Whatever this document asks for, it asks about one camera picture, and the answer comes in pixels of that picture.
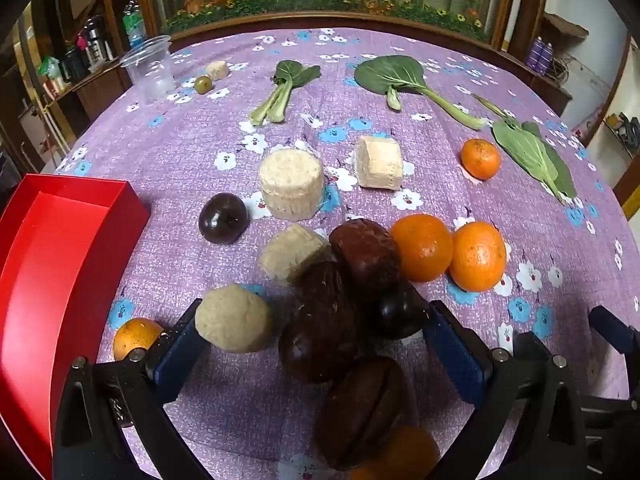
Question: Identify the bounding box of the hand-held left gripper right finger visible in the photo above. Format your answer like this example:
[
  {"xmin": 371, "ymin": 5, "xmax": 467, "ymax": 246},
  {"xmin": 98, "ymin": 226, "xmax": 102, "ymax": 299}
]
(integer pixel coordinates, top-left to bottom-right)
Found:
[{"xmin": 425, "ymin": 300, "xmax": 601, "ymax": 480}]

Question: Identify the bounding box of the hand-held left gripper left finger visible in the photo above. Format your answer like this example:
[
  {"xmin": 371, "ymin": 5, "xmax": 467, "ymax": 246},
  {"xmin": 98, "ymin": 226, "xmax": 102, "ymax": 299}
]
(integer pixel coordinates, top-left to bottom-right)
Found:
[{"xmin": 52, "ymin": 297, "xmax": 216, "ymax": 480}]

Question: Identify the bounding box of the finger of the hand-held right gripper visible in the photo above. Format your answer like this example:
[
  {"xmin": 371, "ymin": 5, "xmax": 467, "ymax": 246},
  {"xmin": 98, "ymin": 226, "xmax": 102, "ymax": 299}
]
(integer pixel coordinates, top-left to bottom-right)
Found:
[
  {"xmin": 580, "ymin": 392, "xmax": 638, "ymax": 480},
  {"xmin": 588, "ymin": 305, "xmax": 640, "ymax": 358}
]

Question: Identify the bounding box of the beige round cake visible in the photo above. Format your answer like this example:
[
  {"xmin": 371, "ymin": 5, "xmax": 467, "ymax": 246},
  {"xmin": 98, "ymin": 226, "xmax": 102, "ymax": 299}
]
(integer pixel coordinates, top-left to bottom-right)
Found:
[{"xmin": 195, "ymin": 283, "xmax": 274, "ymax": 354}]

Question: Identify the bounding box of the dark purple plum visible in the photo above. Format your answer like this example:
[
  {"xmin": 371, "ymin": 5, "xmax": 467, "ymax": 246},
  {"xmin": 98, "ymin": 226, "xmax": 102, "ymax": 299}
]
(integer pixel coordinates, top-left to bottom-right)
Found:
[
  {"xmin": 198, "ymin": 192, "xmax": 249, "ymax": 246},
  {"xmin": 372, "ymin": 282, "xmax": 433, "ymax": 341}
]

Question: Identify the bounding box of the red box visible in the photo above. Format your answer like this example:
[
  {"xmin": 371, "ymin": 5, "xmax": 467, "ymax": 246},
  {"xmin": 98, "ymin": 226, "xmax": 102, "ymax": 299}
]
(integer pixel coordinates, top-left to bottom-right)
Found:
[{"xmin": 0, "ymin": 174, "xmax": 152, "ymax": 466}]

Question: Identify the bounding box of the beige square cake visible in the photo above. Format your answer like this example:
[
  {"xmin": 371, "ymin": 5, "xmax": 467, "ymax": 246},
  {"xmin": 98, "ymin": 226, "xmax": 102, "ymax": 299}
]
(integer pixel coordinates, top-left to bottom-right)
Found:
[
  {"xmin": 354, "ymin": 135, "xmax": 404, "ymax": 191},
  {"xmin": 258, "ymin": 224, "xmax": 332, "ymax": 286}
]

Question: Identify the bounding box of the small orange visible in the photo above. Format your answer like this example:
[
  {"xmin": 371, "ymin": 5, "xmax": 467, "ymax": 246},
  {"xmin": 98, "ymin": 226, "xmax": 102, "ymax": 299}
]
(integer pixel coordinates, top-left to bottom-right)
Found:
[{"xmin": 460, "ymin": 138, "xmax": 502, "ymax": 181}]

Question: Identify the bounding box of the beige cylinder cake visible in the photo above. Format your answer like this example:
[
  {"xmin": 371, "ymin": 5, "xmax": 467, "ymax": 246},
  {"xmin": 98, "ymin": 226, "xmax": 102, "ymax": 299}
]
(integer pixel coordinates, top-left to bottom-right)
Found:
[{"xmin": 258, "ymin": 148, "xmax": 326, "ymax": 222}]

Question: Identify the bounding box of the purple floral tablecloth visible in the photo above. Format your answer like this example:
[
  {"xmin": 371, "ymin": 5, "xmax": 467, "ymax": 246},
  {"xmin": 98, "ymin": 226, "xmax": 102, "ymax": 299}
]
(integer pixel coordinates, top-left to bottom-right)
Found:
[{"xmin": 52, "ymin": 27, "xmax": 631, "ymax": 480}]

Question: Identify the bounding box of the long bok choy leaf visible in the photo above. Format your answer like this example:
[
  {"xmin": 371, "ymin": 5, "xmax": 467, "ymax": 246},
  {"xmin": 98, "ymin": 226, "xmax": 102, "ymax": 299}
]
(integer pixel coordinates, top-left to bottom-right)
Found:
[{"xmin": 472, "ymin": 92, "xmax": 578, "ymax": 201}]

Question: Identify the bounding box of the dark object on shelf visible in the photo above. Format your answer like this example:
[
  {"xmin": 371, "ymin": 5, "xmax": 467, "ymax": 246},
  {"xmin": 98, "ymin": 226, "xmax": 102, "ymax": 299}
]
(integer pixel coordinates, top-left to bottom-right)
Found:
[{"xmin": 607, "ymin": 112, "xmax": 640, "ymax": 153}]

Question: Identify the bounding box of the wooden side shelf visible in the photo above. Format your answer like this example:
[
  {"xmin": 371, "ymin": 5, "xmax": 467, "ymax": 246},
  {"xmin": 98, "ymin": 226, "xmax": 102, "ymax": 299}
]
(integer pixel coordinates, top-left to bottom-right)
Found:
[{"xmin": 505, "ymin": 10, "xmax": 588, "ymax": 116}]

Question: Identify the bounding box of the clear plastic cup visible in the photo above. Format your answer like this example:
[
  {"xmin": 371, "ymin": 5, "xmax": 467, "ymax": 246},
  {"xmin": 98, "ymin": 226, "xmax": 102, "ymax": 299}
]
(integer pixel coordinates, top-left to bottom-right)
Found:
[{"xmin": 120, "ymin": 35, "xmax": 176, "ymax": 106}]

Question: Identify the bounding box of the large round bok choy leaf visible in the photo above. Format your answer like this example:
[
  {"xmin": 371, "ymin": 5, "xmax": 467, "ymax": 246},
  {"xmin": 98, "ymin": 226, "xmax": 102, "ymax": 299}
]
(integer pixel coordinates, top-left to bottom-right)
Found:
[{"xmin": 354, "ymin": 55, "xmax": 488, "ymax": 131}]

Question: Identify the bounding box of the bok choy leaf pair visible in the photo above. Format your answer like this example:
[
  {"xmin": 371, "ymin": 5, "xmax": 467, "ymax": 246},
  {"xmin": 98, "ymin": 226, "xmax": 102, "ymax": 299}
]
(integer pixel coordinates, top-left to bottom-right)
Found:
[{"xmin": 249, "ymin": 60, "xmax": 322, "ymax": 127}]

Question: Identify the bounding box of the black thermos flask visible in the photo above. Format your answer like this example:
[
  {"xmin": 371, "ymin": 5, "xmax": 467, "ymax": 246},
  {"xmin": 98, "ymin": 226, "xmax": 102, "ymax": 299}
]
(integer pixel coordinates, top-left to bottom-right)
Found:
[{"xmin": 82, "ymin": 17, "xmax": 113, "ymax": 63}]

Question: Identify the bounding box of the green plastic bottle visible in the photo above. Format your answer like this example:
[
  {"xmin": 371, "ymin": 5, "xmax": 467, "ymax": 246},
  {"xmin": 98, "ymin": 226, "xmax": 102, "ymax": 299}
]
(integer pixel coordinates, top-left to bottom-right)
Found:
[{"xmin": 122, "ymin": 0, "xmax": 147, "ymax": 48}]

